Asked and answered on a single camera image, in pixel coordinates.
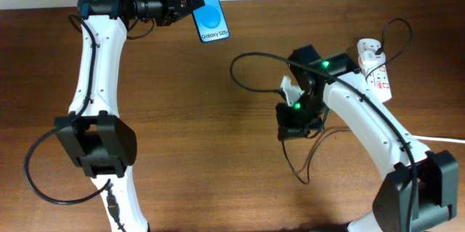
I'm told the blue Galaxy smartphone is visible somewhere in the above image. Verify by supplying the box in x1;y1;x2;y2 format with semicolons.
193;0;230;43

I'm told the black charging cable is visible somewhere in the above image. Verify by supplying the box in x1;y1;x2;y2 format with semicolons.
281;17;414;185

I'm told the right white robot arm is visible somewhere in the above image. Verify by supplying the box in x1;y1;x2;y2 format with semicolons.
276;45;459;231

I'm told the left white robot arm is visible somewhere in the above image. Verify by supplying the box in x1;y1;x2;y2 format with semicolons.
54;0;205;231

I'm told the white USB charger plug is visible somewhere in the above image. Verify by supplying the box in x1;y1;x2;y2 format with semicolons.
358;50;386;69

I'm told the white power strip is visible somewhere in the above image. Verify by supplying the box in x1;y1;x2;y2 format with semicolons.
357;39;392;103

